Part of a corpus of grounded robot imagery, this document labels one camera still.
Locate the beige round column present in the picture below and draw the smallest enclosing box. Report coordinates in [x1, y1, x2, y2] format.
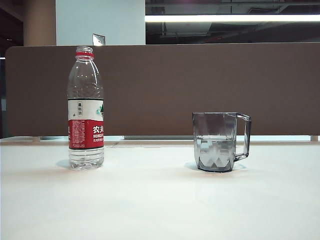
[22, 0, 57, 47]

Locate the clear red-label water bottle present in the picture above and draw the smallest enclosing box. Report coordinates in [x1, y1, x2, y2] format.
[67, 45, 105, 172]

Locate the long white ceiling light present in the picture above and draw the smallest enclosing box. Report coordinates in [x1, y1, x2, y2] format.
[144, 14, 320, 23]

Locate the brown desk divider panel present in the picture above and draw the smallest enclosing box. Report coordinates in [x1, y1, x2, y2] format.
[4, 44, 320, 137]

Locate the grey transparent faceted mug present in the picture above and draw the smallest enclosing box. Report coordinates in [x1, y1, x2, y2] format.
[191, 111, 252, 174]

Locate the metal wall plate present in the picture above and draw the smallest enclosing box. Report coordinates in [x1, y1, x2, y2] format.
[92, 33, 106, 47]

